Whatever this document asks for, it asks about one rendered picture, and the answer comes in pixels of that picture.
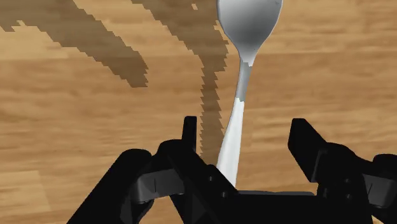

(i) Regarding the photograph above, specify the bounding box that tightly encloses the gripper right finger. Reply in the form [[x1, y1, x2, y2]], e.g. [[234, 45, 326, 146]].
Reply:
[[288, 118, 397, 224]]

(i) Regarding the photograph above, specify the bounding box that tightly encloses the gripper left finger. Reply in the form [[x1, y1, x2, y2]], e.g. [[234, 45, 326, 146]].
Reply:
[[66, 116, 239, 224]]

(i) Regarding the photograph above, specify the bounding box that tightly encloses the silver metal spoon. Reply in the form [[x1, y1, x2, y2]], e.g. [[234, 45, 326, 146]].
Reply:
[[216, 0, 284, 188]]

